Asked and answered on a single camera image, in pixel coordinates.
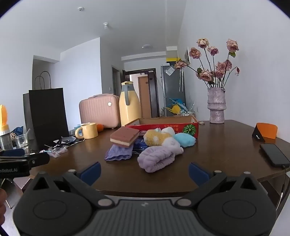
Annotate pink suitcase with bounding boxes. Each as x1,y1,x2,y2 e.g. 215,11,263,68
79,94,120,130

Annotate black smartphone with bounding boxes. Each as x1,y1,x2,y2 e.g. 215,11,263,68
259,143,290,168

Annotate crumpled plastic wrappers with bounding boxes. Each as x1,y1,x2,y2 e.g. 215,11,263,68
44,136,85,158

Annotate yellow mug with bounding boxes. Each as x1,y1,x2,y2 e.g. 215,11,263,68
75,123,99,139

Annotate grey refrigerator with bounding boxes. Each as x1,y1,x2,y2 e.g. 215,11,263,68
161,65,186,116

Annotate lavender fluffy towel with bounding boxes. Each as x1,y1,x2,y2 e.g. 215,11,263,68
137,146,176,173

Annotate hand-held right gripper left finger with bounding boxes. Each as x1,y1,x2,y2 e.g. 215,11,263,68
33,162,114,207

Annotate orange capped bottle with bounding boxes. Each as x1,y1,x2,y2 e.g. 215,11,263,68
0,104,14,151

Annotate white towel roll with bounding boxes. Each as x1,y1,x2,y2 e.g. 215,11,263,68
161,127,175,137

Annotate dried pink roses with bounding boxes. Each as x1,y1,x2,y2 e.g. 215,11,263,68
174,38,241,89

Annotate purple towel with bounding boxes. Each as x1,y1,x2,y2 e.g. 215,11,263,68
105,144,134,161

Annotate light blue towel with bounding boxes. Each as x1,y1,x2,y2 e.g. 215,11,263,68
174,133,196,148

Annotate black charging cable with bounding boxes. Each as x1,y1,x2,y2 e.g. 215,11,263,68
275,165,290,207

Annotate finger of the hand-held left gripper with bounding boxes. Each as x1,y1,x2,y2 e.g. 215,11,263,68
28,152,50,169
0,148,25,157

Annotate pile of household clutter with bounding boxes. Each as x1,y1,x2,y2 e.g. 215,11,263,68
161,97,195,117

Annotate yellow and white box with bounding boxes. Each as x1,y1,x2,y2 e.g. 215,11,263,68
166,46,178,62

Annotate red and orange cardboard box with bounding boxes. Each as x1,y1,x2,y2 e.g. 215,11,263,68
125,115,199,139

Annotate brown wooden door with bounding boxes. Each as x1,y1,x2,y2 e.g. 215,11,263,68
138,76,150,118

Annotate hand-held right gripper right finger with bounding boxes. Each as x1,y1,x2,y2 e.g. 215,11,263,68
176,162,259,207

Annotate blue bag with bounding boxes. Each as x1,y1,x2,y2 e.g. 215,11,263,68
11,126,24,139

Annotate yellow thermos jug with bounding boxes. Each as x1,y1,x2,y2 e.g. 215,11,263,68
119,81,142,127

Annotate black paper bag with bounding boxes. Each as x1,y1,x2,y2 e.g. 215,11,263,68
23,71,69,151

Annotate brown layered sponge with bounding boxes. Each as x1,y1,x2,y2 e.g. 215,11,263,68
110,126,140,148

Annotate yellow and white plush toy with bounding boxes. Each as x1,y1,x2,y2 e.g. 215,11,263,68
144,129,184,155

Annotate blue tissue packet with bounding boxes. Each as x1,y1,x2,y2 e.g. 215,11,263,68
133,137,148,150

